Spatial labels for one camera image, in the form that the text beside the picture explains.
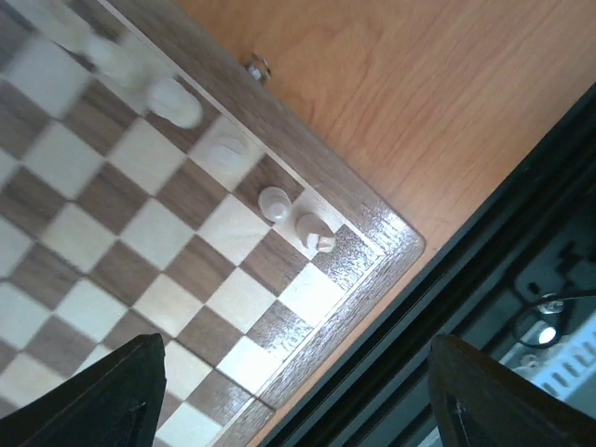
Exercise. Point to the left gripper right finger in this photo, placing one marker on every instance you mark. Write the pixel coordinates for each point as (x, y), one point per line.
(477, 401)

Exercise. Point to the white chess pawn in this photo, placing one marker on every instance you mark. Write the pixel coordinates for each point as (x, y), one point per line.
(169, 99)
(115, 62)

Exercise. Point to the light blue cable duct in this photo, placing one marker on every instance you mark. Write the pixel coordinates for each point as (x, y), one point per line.
(561, 369)

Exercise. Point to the tall white chess piece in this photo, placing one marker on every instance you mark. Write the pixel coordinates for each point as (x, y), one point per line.
(225, 155)

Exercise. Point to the metal board latch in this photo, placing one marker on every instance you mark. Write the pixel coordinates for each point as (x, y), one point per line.
(258, 68)

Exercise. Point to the wooden chess board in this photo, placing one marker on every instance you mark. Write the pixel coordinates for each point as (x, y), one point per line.
(112, 226)

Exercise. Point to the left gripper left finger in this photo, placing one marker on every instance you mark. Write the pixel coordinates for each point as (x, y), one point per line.
(114, 402)

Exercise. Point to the black aluminium frame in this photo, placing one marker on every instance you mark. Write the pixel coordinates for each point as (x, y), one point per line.
(534, 235)

